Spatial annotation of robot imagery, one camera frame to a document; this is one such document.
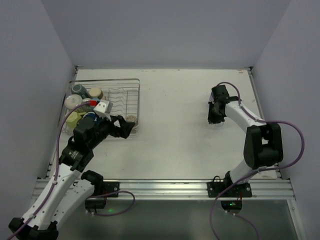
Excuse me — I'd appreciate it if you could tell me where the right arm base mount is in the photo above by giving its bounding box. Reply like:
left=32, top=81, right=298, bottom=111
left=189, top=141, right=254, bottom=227
left=206, top=175, right=253, bottom=214

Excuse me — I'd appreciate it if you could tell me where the white patterned cup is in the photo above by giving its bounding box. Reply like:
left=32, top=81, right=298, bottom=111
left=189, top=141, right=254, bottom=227
left=64, top=94, right=83, bottom=110

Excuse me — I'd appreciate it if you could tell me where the beige brown cup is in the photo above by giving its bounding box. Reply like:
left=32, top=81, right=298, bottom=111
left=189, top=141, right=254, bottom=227
left=88, top=87, right=104, bottom=100

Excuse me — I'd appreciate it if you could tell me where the yellow-green cup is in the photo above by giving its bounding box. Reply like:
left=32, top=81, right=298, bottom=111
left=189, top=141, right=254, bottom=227
left=65, top=112, right=85, bottom=130

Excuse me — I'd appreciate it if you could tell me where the metal wire dish rack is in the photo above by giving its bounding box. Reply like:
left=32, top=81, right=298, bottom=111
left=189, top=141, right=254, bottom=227
left=65, top=78, right=140, bottom=135

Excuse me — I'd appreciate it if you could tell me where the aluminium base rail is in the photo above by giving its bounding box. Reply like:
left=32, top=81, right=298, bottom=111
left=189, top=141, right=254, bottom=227
left=32, top=177, right=297, bottom=201

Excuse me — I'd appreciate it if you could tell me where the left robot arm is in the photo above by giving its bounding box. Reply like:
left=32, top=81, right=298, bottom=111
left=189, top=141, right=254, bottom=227
left=8, top=115, right=135, bottom=240

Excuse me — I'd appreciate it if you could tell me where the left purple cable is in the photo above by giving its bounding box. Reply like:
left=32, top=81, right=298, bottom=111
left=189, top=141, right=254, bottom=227
left=9, top=98, right=96, bottom=238

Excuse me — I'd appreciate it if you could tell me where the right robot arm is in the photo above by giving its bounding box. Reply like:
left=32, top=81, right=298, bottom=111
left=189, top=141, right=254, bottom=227
left=207, top=85, right=283, bottom=189

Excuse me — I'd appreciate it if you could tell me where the dark blue mug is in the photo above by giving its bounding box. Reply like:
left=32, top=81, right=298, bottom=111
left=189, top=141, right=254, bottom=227
left=83, top=112, right=98, bottom=122

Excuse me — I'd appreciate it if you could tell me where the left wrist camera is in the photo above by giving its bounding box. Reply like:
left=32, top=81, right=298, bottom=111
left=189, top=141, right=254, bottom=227
left=93, top=100, right=113, bottom=121

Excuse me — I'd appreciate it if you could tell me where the dark teal mug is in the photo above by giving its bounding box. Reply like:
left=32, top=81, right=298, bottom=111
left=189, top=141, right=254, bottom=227
left=71, top=84, right=90, bottom=99

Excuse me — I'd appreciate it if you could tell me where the clear glass cup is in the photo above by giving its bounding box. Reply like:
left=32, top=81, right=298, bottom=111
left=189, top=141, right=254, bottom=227
left=209, top=121, right=224, bottom=130

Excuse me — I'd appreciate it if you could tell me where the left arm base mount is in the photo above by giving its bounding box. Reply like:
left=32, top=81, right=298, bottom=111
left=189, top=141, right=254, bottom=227
left=84, top=181, right=120, bottom=213

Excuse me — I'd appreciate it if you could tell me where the speckled ceramic cup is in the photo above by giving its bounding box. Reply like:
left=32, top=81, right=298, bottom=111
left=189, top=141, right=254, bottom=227
left=125, top=115, right=138, bottom=130

